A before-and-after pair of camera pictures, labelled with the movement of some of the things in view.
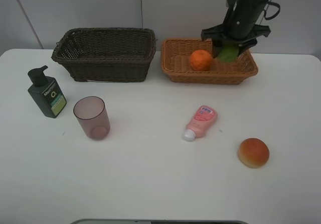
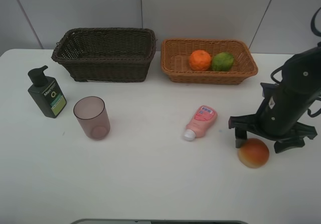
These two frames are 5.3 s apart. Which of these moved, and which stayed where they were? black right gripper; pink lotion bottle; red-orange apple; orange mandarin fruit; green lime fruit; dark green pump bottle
Moved: green lime fruit; black right gripper
Stayed: orange mandarin fruit; dark green pump bottle; pink lotion bottle; red-orange apple
